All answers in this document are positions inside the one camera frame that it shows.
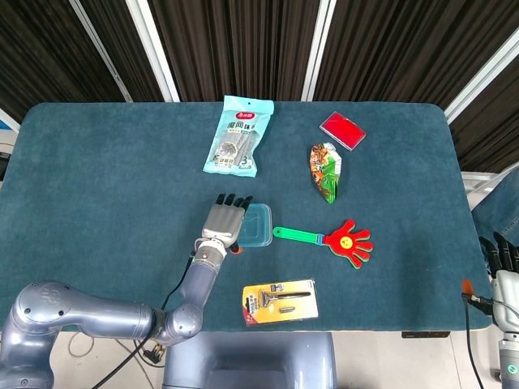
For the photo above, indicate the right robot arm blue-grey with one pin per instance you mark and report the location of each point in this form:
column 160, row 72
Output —
column 510, row 364

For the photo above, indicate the black table edge bracket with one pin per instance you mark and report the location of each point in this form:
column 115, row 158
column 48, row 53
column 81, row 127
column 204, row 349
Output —
column 425, row 334

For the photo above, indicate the teal dishcloth package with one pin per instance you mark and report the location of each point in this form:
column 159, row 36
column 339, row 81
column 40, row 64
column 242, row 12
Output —
column 237, row 138

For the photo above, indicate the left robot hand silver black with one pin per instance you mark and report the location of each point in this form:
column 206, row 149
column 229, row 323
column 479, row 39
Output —
column 223, row 223

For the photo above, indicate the white frame post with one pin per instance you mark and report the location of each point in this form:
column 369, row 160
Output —
column 318, row 50
column 101, row 50
column 154, row 50
column 482, row 81

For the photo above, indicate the white blue panel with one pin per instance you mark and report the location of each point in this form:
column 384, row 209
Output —
column 8, row 121

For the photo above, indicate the blue denim fabric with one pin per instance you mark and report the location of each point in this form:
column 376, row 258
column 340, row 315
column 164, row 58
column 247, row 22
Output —
column 503, row 202

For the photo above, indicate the teal table cloth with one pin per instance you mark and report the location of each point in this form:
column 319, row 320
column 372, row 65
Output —
column 101, row 162

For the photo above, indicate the white metal rack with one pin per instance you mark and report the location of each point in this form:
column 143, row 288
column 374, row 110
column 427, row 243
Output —
column 476, row 178

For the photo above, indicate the yellow razor blister pack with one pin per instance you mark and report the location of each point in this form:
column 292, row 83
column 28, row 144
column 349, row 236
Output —
column 280, row 304

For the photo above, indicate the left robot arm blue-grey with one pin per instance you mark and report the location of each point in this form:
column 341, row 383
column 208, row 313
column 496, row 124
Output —
column 81, row 312

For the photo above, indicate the red green hand clapper toy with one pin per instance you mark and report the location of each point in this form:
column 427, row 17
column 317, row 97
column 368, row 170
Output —
column 346, row 243

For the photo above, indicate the black pleated curtain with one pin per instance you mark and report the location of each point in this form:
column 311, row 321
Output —
column 243, row 40

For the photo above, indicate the blue plastic lid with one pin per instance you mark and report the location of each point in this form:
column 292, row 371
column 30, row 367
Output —
column 257, row 225

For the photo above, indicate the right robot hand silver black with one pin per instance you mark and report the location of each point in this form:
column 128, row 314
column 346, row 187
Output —
column 507, row 291

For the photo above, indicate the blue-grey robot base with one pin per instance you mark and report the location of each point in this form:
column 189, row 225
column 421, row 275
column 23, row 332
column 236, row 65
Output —
column 251, row 364

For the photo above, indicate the green orange snack bag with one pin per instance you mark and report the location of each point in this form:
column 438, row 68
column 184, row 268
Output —
column 326, row 172

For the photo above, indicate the red flat ink pad case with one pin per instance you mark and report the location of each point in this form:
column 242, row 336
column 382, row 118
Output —
column 342, row 130

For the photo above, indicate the black power plug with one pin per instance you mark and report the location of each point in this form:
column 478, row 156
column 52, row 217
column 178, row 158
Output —
column 156, row 354

